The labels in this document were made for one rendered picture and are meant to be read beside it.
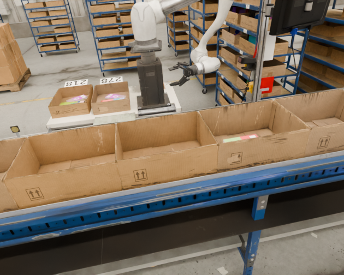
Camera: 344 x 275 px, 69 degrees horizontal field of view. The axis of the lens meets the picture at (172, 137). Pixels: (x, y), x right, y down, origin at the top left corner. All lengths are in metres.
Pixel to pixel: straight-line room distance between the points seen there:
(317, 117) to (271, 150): 0.53
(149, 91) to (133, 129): 0.78
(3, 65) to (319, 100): 4.93
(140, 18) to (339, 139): 1.33
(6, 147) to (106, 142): 0.43
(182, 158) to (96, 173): 0.32
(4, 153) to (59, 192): 0.40
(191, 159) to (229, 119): 0.40
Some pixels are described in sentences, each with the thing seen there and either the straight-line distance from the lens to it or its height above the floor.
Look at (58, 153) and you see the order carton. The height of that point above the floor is 0.94.
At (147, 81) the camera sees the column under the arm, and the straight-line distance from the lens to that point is 1.91.
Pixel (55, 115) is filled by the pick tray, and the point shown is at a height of 0.78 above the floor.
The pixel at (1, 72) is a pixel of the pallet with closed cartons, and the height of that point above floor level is 0.36.
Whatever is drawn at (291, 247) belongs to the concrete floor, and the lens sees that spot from 2.03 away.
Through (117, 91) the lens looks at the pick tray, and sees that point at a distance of 2.32.
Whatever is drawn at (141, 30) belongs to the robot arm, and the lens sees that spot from 1.83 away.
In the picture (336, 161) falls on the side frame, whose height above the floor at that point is 0.91.
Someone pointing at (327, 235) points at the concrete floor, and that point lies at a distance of 2.18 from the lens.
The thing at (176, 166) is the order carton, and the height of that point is 0.98.
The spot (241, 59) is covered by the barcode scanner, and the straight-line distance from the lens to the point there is 1.90.
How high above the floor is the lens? 1.61
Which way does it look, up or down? 33 degrees down
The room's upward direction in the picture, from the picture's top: 5 degrees counter-clockwise
